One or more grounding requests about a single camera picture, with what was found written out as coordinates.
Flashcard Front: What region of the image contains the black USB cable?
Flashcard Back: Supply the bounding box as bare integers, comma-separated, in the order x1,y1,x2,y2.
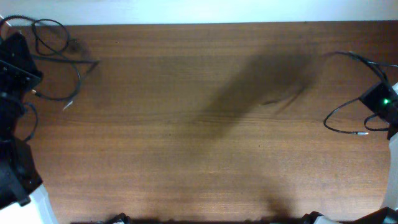
0,14,100,111

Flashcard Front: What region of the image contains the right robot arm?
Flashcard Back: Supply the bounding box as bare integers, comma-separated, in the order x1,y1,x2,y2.
359,82,397,212

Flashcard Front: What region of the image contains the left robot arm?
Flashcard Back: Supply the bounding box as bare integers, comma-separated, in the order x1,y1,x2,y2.
1,33,58,223

